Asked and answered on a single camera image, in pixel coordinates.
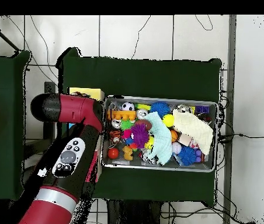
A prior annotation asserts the black power cable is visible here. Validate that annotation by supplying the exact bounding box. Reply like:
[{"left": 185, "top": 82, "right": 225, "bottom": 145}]
[{"left": 218, "top": 132, "right": 264, "bottom": 144}]

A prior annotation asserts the cream waffle cloth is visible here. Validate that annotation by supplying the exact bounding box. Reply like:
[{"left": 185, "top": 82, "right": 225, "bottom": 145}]
[{"left": 172, "top": 108, "right": 214, "bottom": 156}]

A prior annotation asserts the red smooth ball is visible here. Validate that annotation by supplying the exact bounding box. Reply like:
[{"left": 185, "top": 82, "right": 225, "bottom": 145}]
[{"left": 107, "top": 148, "right": 120, "bottom": 160}]

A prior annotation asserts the orange toy building block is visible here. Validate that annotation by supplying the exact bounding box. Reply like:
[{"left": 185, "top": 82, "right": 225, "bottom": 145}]
[{"left": 107, "top": 110, "right": 137, "bottom": 121}]

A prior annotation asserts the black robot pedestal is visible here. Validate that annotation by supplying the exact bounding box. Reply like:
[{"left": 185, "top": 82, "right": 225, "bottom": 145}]
[{"left": 106, "top": 199, "right": 164, "bottom": 224}]

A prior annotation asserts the brown toy football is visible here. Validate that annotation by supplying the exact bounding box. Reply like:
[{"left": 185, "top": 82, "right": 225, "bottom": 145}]
[{"left": 135, "top": 119, "right": 152, "bottom": 131}]

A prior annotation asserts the blue spiky rubber ball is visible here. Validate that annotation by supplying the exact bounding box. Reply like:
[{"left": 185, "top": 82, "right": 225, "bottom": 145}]
[
  {"left": 177, "top": 146, "right": 197, "bottom": 167},
  {"left": 150, "top": 101, "right": 171, "bottom": 118}
]

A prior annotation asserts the black and white soccer ball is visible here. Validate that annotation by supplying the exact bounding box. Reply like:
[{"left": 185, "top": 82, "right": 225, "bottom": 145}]
[{"left": 121, "top": 101, "right": 136, "bottom": 112}]

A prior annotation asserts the dark green side table cloth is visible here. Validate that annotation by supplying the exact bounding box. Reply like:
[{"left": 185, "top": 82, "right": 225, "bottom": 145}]
[{"left": 0, "top": 51, "right": 36, "bottom": 201}]

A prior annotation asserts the light teal waffle cloth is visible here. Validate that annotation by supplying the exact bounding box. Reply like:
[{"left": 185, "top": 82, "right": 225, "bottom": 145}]
[{"left": 143, "top": 111, "right": 173, "bottom": 165}]

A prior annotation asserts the yellow smooth ball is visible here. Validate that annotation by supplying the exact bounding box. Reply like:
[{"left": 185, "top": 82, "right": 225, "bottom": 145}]
[{"left": 162, "top": 114, "right": 175, "bottom": 128}]

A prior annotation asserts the purple spiky rubber ball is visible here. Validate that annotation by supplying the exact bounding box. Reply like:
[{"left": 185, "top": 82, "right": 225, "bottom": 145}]
[{"left": 130, "top": 123, "right": 150, "bottom": 149}]

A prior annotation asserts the wooden box with three holes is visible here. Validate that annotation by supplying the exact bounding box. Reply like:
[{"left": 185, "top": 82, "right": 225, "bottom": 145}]
[{"left": 65, "top": 87, "right": 106, "bottom": 183}]

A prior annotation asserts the shallow wire mesh bin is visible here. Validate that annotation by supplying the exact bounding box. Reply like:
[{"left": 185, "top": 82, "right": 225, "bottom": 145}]
[{"left": 100, "top": 94, "right": 218, "bottom": 173}]

